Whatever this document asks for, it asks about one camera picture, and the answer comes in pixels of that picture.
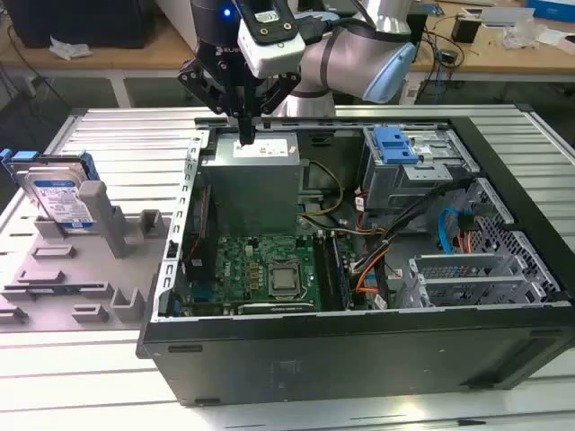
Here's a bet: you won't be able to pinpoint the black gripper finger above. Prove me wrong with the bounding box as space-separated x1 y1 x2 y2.
176 57 249 147
246 70 301 147

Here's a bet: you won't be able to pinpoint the hard disk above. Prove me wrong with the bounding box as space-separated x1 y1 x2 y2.
0 149 98 234

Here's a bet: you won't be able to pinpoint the blue wire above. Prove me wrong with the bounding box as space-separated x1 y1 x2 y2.
438 208 475 256

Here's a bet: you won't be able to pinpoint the orange power wire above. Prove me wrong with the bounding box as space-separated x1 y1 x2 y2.
456 214 484 255

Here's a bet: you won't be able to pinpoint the metal disk bay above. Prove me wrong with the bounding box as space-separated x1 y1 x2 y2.
406 253 547 311

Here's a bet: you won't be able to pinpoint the wooden desk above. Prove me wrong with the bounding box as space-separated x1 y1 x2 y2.
0 0 575 109

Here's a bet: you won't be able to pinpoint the grey power supply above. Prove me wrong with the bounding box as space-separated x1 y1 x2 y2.
200 132 302 237

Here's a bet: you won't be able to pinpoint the blue drive latch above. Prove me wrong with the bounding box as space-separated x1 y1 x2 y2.
373 127 419 165

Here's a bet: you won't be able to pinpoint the black box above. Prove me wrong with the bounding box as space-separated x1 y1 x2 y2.
8 0 156 49

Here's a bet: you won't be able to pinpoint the crumpled white paper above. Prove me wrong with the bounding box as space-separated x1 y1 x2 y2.
48 36 93 62

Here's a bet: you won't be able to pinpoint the metal optical drive cage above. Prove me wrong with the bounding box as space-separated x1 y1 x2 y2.
362 127 480 225

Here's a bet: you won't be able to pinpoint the green motherboard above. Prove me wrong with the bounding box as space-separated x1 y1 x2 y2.
181 233 374 315

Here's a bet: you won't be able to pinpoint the black case fan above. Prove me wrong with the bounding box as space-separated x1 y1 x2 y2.
186 181 219 284

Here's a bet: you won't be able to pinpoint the silver CPU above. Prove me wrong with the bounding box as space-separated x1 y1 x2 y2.
268 264 301 293

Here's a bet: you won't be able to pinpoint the installed RAM stick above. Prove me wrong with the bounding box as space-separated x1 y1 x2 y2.
332 235 352 311

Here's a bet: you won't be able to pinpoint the black square motor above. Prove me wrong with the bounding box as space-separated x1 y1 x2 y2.
451 14 482 45

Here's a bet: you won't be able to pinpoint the grey parts rack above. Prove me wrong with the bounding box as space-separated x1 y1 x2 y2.
0 179 176 336

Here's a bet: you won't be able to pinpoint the black open PC case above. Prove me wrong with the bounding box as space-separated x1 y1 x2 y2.
136 115 575 408

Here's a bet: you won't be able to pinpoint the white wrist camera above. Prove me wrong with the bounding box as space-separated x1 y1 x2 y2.
236 20 306 78

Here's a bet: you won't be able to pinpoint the black camera bracket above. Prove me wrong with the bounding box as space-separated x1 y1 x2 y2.
235 0 297 44

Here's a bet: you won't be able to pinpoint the black camera cable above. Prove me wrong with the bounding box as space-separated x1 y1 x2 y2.
294 11 342 46

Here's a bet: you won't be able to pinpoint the yellow wires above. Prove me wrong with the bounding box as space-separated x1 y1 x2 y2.
298 160 345 221

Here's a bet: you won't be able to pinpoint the black cable bundle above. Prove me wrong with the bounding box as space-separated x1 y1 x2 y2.
349 177 478 276

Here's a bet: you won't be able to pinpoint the orange flat wire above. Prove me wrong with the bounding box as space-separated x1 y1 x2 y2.
356 255 388 295

